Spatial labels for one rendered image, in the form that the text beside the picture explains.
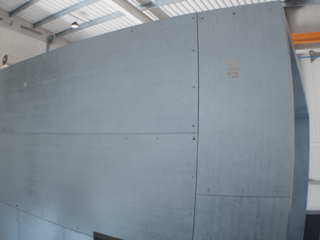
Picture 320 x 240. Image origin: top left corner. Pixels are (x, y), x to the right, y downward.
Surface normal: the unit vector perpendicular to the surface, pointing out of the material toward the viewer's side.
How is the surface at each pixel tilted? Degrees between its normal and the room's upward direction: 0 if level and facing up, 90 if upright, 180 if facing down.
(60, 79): 90
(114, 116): 90
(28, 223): 90
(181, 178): 90
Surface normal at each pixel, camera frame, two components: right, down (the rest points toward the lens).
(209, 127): -0.52, -0.13
